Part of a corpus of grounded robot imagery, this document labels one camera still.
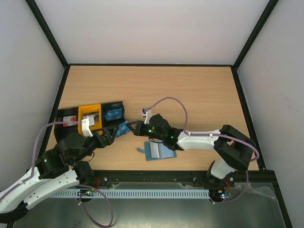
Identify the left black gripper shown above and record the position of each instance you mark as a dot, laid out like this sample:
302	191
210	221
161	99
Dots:
109	140

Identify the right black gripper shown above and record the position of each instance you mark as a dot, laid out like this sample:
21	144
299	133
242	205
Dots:
143	129

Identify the teal leather card holder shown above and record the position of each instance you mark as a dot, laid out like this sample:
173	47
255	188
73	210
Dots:
156	151

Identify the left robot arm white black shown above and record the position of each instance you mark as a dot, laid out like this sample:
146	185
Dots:
57	169

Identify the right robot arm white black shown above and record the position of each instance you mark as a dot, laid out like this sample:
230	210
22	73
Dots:
235	149

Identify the blue card in tray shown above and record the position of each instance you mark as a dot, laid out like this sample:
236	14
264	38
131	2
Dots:
113	114

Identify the red white card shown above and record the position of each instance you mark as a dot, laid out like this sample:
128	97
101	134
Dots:
69	120

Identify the yellow tray middle compartment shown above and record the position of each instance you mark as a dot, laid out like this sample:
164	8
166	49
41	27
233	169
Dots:
90	110

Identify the black tray right compartment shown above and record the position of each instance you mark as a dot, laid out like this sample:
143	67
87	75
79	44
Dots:
109	106

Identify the black tray compartment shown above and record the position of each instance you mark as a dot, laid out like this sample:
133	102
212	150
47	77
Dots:
109	106
61	132

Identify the black tray left compartment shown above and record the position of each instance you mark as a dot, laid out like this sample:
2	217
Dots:
61	132

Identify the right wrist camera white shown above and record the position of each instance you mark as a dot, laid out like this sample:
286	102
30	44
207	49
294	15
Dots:
147	114

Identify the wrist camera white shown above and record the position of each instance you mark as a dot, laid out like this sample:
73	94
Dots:
86	123
147	114

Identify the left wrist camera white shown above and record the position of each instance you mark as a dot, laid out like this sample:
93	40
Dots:
86	123

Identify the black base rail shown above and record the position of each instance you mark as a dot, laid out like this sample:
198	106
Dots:
194	178

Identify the light blue slotted cable duct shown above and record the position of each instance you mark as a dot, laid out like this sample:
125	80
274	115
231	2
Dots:
132	194

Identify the black aluminium frame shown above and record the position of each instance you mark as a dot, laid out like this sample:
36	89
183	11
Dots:
262	175

